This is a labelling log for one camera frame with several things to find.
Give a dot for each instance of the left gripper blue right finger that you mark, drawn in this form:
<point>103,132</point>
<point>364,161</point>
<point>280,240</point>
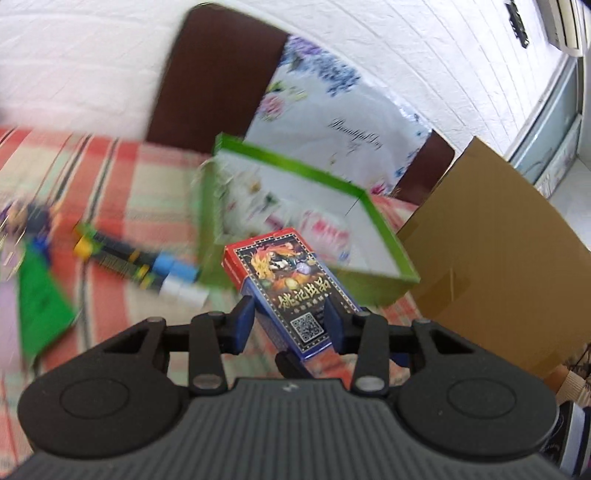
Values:
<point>338,324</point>

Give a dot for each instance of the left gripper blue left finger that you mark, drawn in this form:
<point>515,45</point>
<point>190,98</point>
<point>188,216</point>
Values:
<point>241,320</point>

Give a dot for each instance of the red blue card box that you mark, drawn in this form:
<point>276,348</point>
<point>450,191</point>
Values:
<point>289,284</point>

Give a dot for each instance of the white blue small box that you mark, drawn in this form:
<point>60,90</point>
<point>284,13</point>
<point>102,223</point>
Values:
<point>179,280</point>

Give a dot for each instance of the black green yellow pen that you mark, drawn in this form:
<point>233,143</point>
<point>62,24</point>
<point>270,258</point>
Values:
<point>112,255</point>

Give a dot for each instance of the green triangular box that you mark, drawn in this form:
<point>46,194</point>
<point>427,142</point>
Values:
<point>44,312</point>

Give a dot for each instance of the purple doll figure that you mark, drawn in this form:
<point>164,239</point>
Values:
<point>32,221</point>

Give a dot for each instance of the white floral drawstring pouch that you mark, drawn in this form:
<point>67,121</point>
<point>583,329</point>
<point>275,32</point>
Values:
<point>249,210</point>

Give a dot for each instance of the green cardboard box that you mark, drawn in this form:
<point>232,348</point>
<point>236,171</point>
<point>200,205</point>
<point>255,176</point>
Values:
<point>379,272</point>

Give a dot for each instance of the brown cardboard box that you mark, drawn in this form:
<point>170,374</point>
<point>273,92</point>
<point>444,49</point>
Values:
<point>499,265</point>

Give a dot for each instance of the floral plastic bedding bag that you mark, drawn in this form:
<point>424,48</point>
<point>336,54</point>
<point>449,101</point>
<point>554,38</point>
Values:
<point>322,111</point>

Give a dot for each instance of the brown headboard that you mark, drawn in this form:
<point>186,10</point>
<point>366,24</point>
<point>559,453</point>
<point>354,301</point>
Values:
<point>216,75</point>

